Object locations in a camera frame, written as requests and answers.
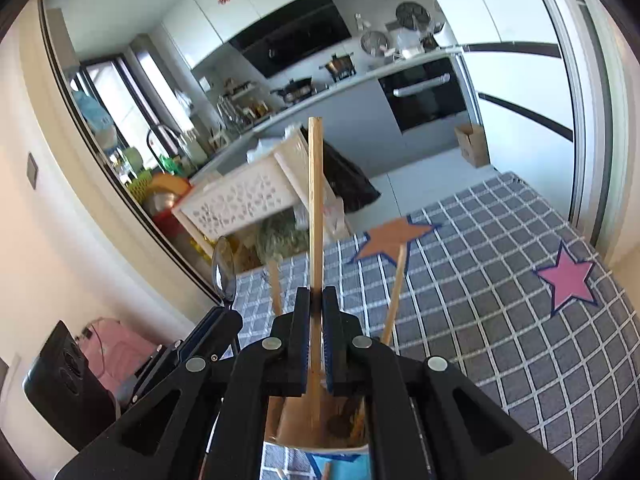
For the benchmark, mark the stack of pink stools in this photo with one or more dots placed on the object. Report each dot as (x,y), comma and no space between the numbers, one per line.
(115,345)

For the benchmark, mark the clear plastic bag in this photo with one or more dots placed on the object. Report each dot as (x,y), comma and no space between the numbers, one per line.
(332,217)

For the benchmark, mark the golden round tray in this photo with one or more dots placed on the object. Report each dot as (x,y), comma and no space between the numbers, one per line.
(170,187)

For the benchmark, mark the white plastic container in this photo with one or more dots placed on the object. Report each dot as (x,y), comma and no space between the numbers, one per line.
(410,42)

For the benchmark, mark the checked grey tablecloth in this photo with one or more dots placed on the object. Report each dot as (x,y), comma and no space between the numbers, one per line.
(475,310)

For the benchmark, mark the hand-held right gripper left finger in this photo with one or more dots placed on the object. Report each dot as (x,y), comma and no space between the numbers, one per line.
(304,345)

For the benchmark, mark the vegetables in plastic bag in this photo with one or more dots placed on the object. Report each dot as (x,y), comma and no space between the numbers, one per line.
(280,235)

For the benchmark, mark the seasoning bottle rack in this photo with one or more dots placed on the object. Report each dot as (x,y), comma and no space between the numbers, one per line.
(245,105)

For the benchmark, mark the white wall cabinets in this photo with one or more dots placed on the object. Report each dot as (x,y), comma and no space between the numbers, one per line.
(250,0)

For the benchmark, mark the black kitchen faucet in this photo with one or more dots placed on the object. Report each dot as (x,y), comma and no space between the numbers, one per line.
(160,132)

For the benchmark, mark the black built-in oven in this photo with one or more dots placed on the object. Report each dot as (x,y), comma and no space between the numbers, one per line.
(425,95)

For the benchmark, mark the white sliding door frame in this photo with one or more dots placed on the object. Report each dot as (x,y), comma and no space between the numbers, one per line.
(595,110)

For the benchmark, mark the white refrigerator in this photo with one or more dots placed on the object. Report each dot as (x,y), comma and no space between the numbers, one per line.
(500,10)

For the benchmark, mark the red plastic basket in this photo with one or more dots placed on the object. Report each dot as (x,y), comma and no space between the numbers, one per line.
(167,220)

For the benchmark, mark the steel pot with lid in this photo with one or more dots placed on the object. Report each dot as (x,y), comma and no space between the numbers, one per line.
(339,65)

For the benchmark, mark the black round rack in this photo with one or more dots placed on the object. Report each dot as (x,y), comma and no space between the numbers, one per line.
(412,14)

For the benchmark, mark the wooden chopstick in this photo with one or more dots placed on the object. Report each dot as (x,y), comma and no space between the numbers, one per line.
(326,471)
(275,285)
(315,185)
(397,285)

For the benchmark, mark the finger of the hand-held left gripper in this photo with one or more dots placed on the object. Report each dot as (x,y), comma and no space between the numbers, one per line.
(225,330)
(202,332)

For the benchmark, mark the black plastic bag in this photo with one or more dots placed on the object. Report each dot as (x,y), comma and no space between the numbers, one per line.
(350,175)

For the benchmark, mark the grey kitchen base cabinet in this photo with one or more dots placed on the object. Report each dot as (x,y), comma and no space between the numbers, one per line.
(350,125)

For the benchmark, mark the cardboard box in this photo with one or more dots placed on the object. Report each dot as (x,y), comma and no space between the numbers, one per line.
(472,145)

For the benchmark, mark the kitchen window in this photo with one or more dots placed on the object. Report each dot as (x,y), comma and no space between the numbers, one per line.
(130,105)

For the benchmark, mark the steel steamer rack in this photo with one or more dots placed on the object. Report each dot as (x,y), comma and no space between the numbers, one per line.
(373,42)

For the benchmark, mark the white plastic utensil holder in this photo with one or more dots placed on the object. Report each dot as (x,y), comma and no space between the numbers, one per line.
(295,425)

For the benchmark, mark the grey wall switch panel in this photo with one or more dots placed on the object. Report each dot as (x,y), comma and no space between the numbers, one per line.
(32,170)

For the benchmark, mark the green plastic basket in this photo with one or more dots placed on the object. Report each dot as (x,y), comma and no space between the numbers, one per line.
(139,185)

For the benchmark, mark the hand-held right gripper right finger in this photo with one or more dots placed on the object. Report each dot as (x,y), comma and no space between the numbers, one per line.
(329,350)

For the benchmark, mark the black range hood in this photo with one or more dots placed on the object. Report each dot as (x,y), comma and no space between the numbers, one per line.
(295,35)

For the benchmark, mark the black wok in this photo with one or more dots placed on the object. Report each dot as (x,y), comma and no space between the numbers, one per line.
(295,90)

